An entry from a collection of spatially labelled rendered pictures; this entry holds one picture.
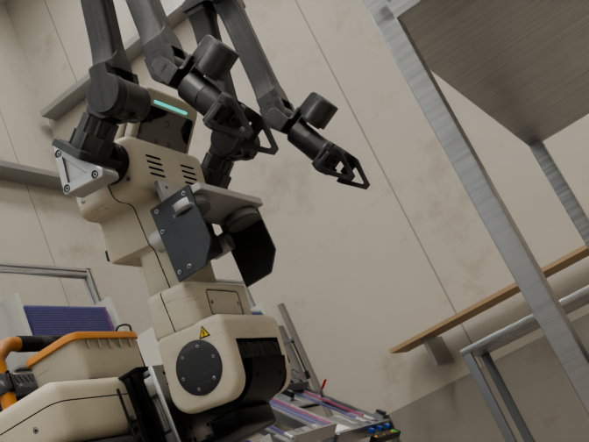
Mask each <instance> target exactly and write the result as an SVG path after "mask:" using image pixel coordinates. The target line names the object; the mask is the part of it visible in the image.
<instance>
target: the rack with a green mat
mask: <svg viewBox="0 0 589 442"><path fill-rule="evenodd" d="M363 2H364V4H365V7H366V8H367V9H368V11H369V13H370V15H371V17H372V19H373V21H374V23H375V24H376V26H377V28H378V30H379V31H380V34H381V36H382V37H383V39H384V40H385V42H386V44H387V46H388V48H389V50H390V52H391V54H392V56H393V57H394V59H395V61H396V63H397V65H398V67H399V68H400V70H401V72H402V74H403V76H404V77H405V79H406V81H407V83H408V86H409V87H410V88H411V90H412V92H413V94H414V96H415V98H416V100H417V102H418V103H419V105H420V106H421V108H422V111H423V113H424V115H425V116H426V118H427V119H428V121H429V124H430V125H431V127H432V129H433V131H434V133H435V134H436V136H437V138H438V140H439V142H440V144H441V146H442V147H443V149H444V151H445V153H446V155H447V156H448V158H449V160H450V162H451V165H452V166H453V167H454V169H455V171H456V173H457V175H458V177H459V179H460V181H461V182H462V184H463V185H464V187H465V190H466V192H467V194H468V195H469V197H470V198H471V200H472V203H473V205H474V206H475V208H476V210H477V212H478V213H479V215H480V217H481V219H482V221H483V223H484V225H485V226H486V228H487V230H488V232H489V234H490V235H491V237H492V239H493V242H494V244H495V245H496V246H497V248H498V250H499V252H500V254H501V256H502V258H503V260H504V261H505V263H506V264H507V267H508V269H509V271H510V273H511V274H512V276H513V277H514V280H515V282H516V284H517V285H518V287H519V289H520V291H521V293H522V294H523V296H524V298H525V300H526V302H527V304H528V305H529V307H530V309H531V311H532V313H533V314H534V316H535V318H536V321H537V323H538V324H539V325H540V327H541V329H542V331H543V333H544V335H545V337H546V339H547V340H548V342H549V343H550V346H551V348H552V350H553V352H554V354H555V355H556V356H557V359H558V361H559V363H560V364H561V366H562V368H563V370H564V372H565V373H566V375H567V377H568V379H569V381H570V383H571V385H572V386H573V388H574V390H575V392H576V393H577V395H578V398H579V400H580V402H582V404H583V406H584V408H585V411H586V412H587V414H588V416H589V354H588V352H587V351H586V349H585V347H584V345H583V344H582V342H581V340H580V338H579V336H578V334H577V333H576V331H575V329H574V328H573V326H572V324H571V321H570V320H569V318H568V317H567V315H566V313H565V312H564V309H563V307H562V306H561V304H560V302H559V301H558V299H557V297H556V295H555V293H554V291H553V290H552V288H551V286H550V284H549V283H548V281H547V279H546V277H545V275H544V274H543V271H542V269H541V268H540V267H539V265H538V263H537V261H536V259H535V257H534V255H533V253H532V252H531V251H530V249H529V246H528V245H527V243H526V241H525V239H524V237H523V236H522V234H521V232H520V230H519V229H518V227H517V225H516V223H515V222H514V220H513V218H512V216H511V215H510V213H509V211H508V209H507V207H506V205H505V204H504V202H503V200H502V199H501V197H500V194H499V192H498V191H497V189H496V188H495V186H494V184H493V182H492V180H491V178H490V177H489V175H488V173H487V171H486V170H485V168H484V166H483V164H482V162H481V161H480V159H479V156H478V155H477V154H476V152H475V150H474V148H473V146H472V144H471V142H470V140H469V139H468V138H467V136H466V134H465V132H464V130H463V128H462V126H461V124H460V123H459V122H458V119H457V117H456V116H455V114H454V112H453V110H452V108H451V107H450V105H449V103H448V101H447V100H446V98H445V96H444V94H443V92H442V90H441V89H440V87H439V86H438V84H437V82H436V79H435V78H434V76H433V74H432V73H431V71H432V72H433V73H435V74H436V75H437V76H439V77H440V78H441V79H443V80H444V81H445V82H447V83H448V84H449V85H451V86H452V88H454V89H455V90H456V91H458V92H459V93H460V94H462V95H463V96H465V97H466V98H467V99H468V100H470V101H471V102H472V103H474V104H475V105H477V106H478V107H479V108H480V109H481V110H483V111H484V112H485V113H486V114H487V115H489V116H490V117H491V118H493V119H494V120H496V121H497V122H498V123H499V124H501V125H502V126H504V127H505V128H506V129H508V130H509V131H510V132H512V133H513V134H514V135H515V136H516V137H517V138H518V139H520V140H521V141H523V142H524V143H525V144H527V145H528V146H529V148H530V150H531V152H532V154H534V156H535V158H536V160H537V162H538V164H539V165H540V167H541V169H542V170H543V172H544V174H545V175H546V177H547V179H548V180H549V182H550V185H551V186H552V188H553V189H554V190H555V192H556V194H557V196H558V198H559V200H560V201H561V203H562V205H563V206H564V208H565V210H566V211H567V213H568V215H569V217H570V218H571V221H572V222H573V223H574V225H575V227H576V228H577V230H578V233H579V234H580V236H581V238H582V239H583V240H584V242H585V244H586V246H587V248H588V249H589V218H588V217H587V215H586V214H585V212H584V210H583V209H582V207H581V205H580V203H579V202H578V199H577V198H576V197H575V195H574V194H573V192H572V190H571V188H570V186H569V184H568V183H567V181H566V180H565V178H564V176H563V175H562V173H561V171H560V169H559V168H558V166H557V164H556V162H555V161H554V160H553V158H552V156H551V155H550V152H549V150H548V149H547V147H546V145H545V144H544V143H543V141H544V140H546V139H547V138H549V137H551V136H553V135H554V134H556V133H558V132H560V131H562V130H563V129H564V128H566V127H567V126H569V125H571V124H573V123H575V122H576V121H578V120H580V119H581V118H583V117H584V116H586V115H588V114H589V0H363ZM430 70H431V71H430Z"/></svg>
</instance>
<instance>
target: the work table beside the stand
mask: <svg viewBox="0 0 589 442"><path fill-rule="evenodd" d="M558 301H559V302H560V304H561V306H562V307H563V309H564V312H565V313H566V315H567V314H569V313H571V312H573V311H575V310H577V309H579V308H581V307H583V306H585V305H587V304H589V285H588V286H586V287H584V288H582V289H580V290H578V291H576V292H574V293H572V294H570V295H568V296H566V297H564V298H562V299H560V300H558ZM539 328H541V327H540V325H539V324H538V323H537V321H536V318H535V316H534V314H531V315H529V316H527V317H525V318H523V319H521V320H519V321H517V322H515V323H513V324H511V325H509V326H507V327H505V328H503V329H501V330H499V331H497V332H495V333H493V334H491V335H489V336H487V337H485V338H483V339H481V340H479V341H477V342H475V343H473V344H471V345H469V346H467V347H465V348H463V349H461V350H460V352H461V354H462V356H463V358H464V360H465V363H466V365H467V366H468V368H469V370H470V372H471V374H472V377H473V379H474V381H475V382H476V384H477V386H478V388H479V390H480V392H481V394H482V396H483V397H484V399H485V401H486V404H487V406H488V408H489V410H490V411H491V413H492V415H493V418H494V420H495V422H496V424H497V425H498V427H499V429H500V432H501V434H502V436H503V438H504V439H505V441H506V442H517V440H516V438H515V436H514V434H513V432H512V430H511V428H510V426H509V424H508V422H507V420H506V418H505V416H504V414H503V412H502V410H501V408H500V406H499V404H498V403H497V401H496V399H495V397H494V395H493V392H492V390H491V389H490V387H489V385H488V383H487V381H486V378H485V376H484V375H483V373H482V371H481V369H480V367H479V365H478V363H477V361H476V360H475V358H474V357H481V359H482V360H483V362H484V364H485V366H486V368H487V370H488V372H489V374H490V375H491V377H492V379H493V382H494V384H495V386H496V388H497V389H498V391H499V393H500V396H501V398H502V399H503V401H504V403H505V404H506V406H507V409H508V411H509V413H510V415H511V417H512V418H513V420H514V423H515V425H516V427H517V429H518V430H519V432H520V434H521V435H522V438H523V440H524V442H535V441H534V439H533V437H532V435H531V433H530V431H529V428H528V426H527V425H526V423H525V421H524V419H523V417H522V415H521V413H520V411H519V410H518V408H517V406H516V404H515V402H514V399H513V397H512V396H511V394H510V392H509V391H508V389H507V386H506V384H505V382H504V381H503V379H502V377H501V375H500V372H499V370H498V368H497V367H496V366H495V364H494V362H493V359H492V357H491V355H490V353H491V352H493V351H495V350H497V349H499V348H501V347H503V346H505V345H507V344H509V343H511V342H513V341H515V340H517V339H519V338H521V337H523V336H525V335H527V334H529V333H531V332H533V331H535V330H537V329H539Z"/></svg>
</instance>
